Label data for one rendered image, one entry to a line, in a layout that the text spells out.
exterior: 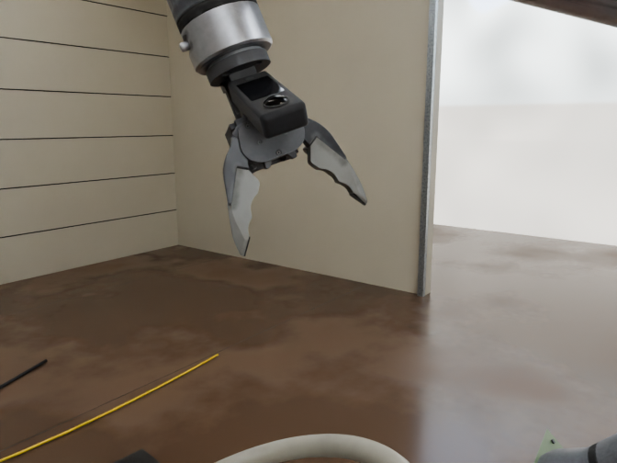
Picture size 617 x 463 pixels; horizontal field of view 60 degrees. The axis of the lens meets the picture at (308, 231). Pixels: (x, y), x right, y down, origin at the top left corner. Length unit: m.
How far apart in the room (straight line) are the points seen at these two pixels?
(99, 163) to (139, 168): 0.55
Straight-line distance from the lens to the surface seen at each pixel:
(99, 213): 6.90
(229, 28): 0.58
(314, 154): 0.59
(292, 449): 0.82
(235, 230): 0.57
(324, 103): 5.77
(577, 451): 1.07
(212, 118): 6.90
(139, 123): 7.17
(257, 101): 0.53
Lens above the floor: 1.66
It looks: 11 degrees down
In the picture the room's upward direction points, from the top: straight up
